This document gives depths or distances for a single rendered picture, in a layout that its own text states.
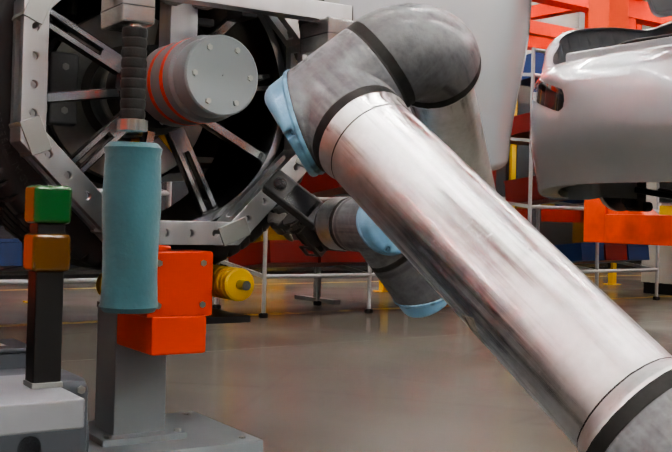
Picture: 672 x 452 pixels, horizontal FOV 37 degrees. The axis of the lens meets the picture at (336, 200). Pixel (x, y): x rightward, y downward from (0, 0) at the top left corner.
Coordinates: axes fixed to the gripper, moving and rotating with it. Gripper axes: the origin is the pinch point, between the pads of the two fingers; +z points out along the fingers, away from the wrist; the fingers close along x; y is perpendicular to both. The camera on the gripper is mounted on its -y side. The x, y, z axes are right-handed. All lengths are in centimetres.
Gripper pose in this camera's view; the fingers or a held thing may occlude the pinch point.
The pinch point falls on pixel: (271, 212)
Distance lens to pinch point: 188.9
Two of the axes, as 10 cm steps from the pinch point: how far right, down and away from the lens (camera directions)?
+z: -5.4, 0.0, 8.4
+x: 6.1, -6.9, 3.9
